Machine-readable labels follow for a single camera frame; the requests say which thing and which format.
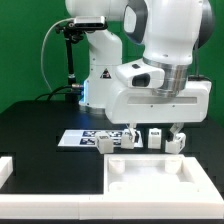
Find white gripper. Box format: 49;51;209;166
105;81;211;141

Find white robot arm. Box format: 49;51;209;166
65;0;213;141

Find white tag base sheet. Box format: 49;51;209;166
57;129;144;148

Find white obstacle fence bar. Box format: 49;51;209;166
0;155;224;221

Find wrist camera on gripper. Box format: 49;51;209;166
115;59;165;88

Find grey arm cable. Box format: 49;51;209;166
193;38;214;83

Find black camera stand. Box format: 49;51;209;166
54;22;84;103

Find silver camera on stand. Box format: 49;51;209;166
74;16;107;31

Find grey camera cable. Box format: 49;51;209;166
40;18;75;94

